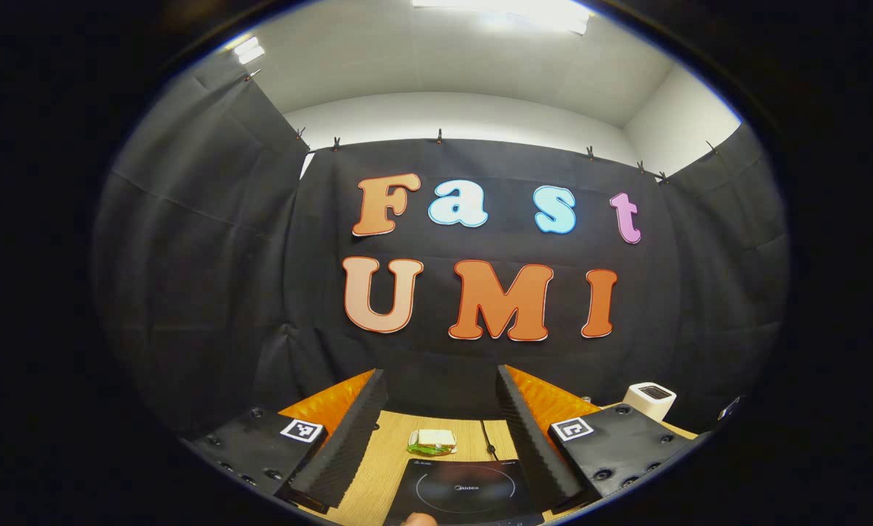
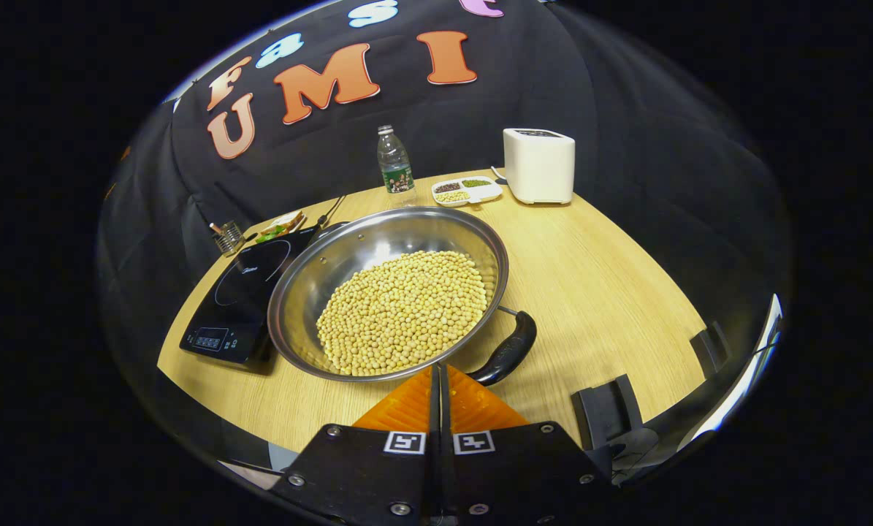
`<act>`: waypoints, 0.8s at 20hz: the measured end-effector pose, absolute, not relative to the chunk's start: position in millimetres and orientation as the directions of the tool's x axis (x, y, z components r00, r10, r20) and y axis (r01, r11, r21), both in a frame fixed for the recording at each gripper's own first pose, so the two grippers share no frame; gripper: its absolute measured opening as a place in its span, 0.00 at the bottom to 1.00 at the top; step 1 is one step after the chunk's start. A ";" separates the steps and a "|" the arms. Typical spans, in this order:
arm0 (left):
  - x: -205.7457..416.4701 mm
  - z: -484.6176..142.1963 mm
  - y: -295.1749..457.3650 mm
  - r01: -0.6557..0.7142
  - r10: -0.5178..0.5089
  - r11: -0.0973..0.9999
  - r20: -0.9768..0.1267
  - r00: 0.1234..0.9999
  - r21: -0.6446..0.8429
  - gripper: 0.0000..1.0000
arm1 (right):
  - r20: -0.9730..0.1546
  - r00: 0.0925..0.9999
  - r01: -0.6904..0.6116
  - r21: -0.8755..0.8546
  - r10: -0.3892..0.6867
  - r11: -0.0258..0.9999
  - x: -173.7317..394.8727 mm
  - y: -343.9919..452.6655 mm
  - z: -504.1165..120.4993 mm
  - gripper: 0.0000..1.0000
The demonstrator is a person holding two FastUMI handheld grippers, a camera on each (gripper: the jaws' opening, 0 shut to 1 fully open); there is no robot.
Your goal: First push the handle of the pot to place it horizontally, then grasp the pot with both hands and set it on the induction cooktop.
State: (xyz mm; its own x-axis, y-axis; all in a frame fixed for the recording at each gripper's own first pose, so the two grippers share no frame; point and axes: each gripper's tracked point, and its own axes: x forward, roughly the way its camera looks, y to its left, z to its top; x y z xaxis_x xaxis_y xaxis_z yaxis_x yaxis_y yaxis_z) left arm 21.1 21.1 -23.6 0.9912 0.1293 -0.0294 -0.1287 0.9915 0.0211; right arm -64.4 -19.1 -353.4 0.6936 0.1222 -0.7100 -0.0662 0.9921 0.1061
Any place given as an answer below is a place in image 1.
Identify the sandwich on plate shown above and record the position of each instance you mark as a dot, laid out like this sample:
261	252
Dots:
434	440

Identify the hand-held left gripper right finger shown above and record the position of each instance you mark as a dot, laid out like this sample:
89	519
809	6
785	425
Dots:
531	438

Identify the black backdrop cloth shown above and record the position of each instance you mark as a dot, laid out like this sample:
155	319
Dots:
224	292

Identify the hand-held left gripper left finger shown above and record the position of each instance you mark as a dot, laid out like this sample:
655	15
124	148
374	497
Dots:
352	438

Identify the row of black cloth clips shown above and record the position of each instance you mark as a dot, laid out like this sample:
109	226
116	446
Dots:
439	136

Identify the black induction cooktop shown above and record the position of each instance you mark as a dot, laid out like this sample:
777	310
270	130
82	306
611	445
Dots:
465	504

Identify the wide ceiling light panel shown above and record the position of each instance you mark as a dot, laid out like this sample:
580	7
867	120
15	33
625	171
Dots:
509	11

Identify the white toaster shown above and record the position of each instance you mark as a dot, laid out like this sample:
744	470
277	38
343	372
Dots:
648	402

